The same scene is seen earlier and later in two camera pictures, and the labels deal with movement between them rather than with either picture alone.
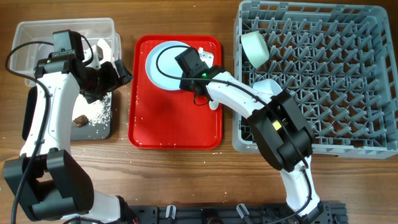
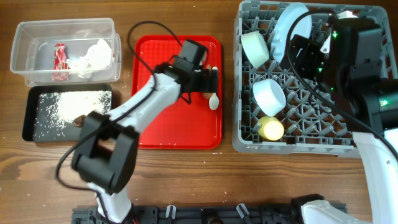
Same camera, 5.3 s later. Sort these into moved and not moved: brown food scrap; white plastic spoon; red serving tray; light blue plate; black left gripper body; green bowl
Moved: black left gripper body; light blue plate
Not moved: brown food scrap; green bowl; white plastic spoon; red serving tray
